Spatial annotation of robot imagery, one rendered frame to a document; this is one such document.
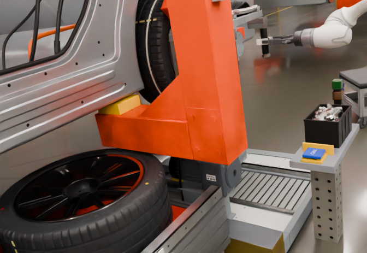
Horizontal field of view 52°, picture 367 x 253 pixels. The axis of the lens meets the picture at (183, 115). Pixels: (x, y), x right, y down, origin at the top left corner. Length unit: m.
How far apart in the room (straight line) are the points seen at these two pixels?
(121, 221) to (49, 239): 0.22
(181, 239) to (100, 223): 0.30
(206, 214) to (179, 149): 0.27
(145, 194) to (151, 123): 0.32
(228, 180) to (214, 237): 0.29
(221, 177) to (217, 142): 0.37
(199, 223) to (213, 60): 0.59
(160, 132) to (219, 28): 0.49
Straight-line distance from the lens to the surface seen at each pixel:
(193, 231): 1.41
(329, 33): 1.85
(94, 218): 1.29
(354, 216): 2.03
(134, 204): 1.31
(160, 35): 1.75
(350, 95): 3.27
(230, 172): 1.72
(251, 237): 1.68
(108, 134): 1.74
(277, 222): 1.85
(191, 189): 1.86
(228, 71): 1.34
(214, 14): 1.27
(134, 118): 1.58
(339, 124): 1.61
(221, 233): 1.60
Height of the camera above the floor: 1.16
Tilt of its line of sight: 19 degrees down
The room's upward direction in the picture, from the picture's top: 10 degrees counter-clockwise
